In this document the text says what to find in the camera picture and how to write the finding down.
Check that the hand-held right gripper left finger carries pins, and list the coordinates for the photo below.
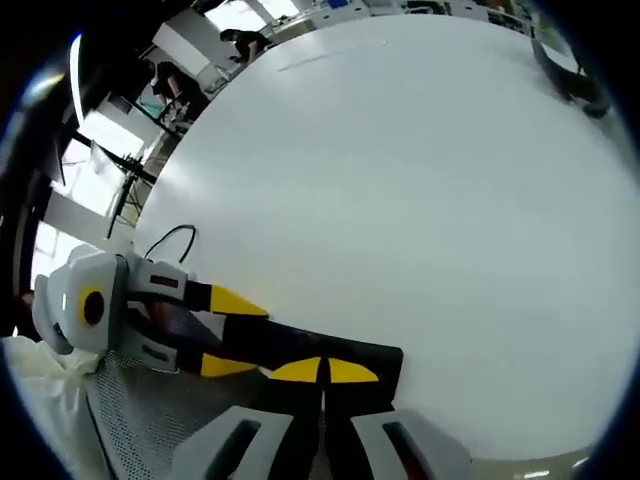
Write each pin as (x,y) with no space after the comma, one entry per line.
(295,425)

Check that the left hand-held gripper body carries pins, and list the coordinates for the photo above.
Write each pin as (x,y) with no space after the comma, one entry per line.
(75,305)

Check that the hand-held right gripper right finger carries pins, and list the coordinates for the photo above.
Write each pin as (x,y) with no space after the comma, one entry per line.
(350,430)

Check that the black remote control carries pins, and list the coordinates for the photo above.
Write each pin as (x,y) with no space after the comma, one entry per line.
(310,342)

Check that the grey mesh chair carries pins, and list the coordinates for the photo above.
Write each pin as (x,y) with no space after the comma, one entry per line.
(165,410)

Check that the white cloth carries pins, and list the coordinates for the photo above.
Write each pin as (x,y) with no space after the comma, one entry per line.
(40,390)

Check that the black tripod stand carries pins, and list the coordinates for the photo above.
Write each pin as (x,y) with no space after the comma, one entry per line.
(120,175)

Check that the black curved headset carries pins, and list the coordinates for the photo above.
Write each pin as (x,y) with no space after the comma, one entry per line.
(570,82)

